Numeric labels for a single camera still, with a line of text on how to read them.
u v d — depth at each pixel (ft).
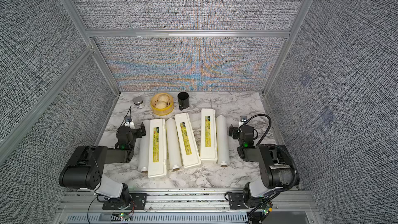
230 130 2.87
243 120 2.66
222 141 2.92
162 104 3.45
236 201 2.38
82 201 2.41
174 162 2.68
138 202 2.40
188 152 2.66
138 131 2.74
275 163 1.66
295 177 1.41
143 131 2.88
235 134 2.80
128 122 2.60
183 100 3.48
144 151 2.77
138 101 3.51
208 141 2.76
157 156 2.62
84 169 1.47
